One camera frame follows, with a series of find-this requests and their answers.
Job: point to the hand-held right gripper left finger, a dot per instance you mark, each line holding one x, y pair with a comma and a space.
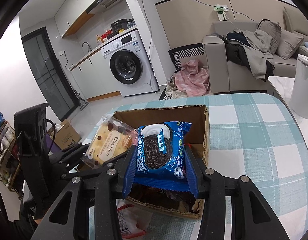
127, 180

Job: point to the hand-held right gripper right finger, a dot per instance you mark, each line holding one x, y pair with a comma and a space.
194, 177

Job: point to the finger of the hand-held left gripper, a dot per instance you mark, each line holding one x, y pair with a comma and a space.
76, 150
94, 171

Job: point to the yellow cracker packet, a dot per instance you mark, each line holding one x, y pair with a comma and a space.
109, 142

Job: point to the blue cookie packet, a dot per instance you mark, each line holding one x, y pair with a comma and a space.
159, 152

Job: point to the brown cardboard box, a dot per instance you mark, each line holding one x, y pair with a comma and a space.
201, 130

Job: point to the small cardboard box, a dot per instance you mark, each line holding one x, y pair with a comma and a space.
67, 135

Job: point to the purple floor mat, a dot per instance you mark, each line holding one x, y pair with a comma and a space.
52, 142

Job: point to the metal shoe rack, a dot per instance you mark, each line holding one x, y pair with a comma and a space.
6, 155

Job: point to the white packet with red edge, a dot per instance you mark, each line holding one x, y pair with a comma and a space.
132, 220

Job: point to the grey floor mop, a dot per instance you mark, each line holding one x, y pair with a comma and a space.
81, 101

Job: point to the white kitchen counter cabinet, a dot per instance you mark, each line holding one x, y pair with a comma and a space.
94, 80

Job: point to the dark glass door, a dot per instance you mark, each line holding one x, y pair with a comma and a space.
48, 75

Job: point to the pink cloth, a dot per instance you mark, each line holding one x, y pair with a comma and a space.
194, 78

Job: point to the white washing machine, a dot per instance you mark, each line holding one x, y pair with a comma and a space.
129, 65

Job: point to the metal faucet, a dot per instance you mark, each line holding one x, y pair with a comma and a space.
87, 45

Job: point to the yellow bottle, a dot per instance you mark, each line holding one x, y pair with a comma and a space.
99, 40

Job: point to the grey sofa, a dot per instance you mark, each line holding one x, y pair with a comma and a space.
216, 65

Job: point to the red box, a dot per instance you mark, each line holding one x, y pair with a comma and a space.
107, 35

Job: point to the white marble side table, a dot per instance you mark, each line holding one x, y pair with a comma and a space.
281, 90

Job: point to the black white patterned basket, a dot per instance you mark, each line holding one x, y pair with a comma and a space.
186, 52

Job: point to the black rice cooker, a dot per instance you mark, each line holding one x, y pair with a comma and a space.
119, 27

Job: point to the dark clothes pile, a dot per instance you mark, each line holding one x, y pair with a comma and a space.
237, 50

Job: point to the grey jacket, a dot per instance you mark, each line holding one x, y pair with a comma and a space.
256, 55

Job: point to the white trash can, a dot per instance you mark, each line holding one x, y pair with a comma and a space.
303, 85

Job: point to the large grey pillow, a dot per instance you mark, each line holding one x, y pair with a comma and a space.
270, 35

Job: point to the flat grey pillow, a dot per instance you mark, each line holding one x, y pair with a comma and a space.
290, 43

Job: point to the white wall cabinet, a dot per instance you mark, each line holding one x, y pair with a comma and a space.
76, 10

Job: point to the green white wall controller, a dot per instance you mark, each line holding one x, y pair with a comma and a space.
221, 12

